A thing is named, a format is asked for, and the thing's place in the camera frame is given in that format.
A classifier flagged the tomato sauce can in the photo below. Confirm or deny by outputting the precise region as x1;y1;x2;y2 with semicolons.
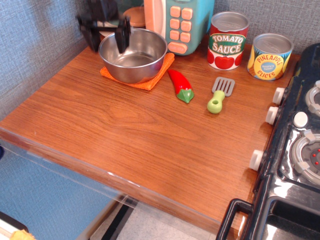
207;11;249;70

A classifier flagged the white stove knob top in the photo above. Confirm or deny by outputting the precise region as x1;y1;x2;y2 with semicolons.
272;87;286;105

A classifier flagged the pineapple slices can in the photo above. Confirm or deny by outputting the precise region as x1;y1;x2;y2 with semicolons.
247;33;294;81

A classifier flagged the toy spatula green handle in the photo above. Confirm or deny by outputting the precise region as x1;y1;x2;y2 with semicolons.
207;77;235;114

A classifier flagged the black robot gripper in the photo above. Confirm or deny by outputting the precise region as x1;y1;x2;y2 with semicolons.
77;0;132;54

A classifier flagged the red toy chili pepper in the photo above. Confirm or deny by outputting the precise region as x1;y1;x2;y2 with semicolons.
167;69;194;104

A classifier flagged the orange fuzzy object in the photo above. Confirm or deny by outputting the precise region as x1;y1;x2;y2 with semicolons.
9;229;35;240

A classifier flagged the white stove knob bottom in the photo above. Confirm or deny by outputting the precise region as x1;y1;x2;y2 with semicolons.
249;149;264;171

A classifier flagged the black toy stove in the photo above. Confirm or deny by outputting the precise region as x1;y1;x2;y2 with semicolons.
241;43;320;240

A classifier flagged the stainless steel bowl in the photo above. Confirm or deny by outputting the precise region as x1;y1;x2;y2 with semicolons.
98;28;168;84

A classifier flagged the white stove knob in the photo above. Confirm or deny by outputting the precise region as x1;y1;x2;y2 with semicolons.
272;87;286;105
249;149;264;171
265;106;279;125

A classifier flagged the toy microwave teal and peach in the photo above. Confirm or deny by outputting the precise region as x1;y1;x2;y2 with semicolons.
115;0;216;56

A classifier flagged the white stove knob middle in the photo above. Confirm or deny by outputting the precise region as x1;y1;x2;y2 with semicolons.
265;106;279;125

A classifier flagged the black oven door handle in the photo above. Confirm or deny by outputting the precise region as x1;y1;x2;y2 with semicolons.
216;198;254;240

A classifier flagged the orange towel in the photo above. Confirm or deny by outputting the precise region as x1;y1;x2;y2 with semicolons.
100;53;175;91

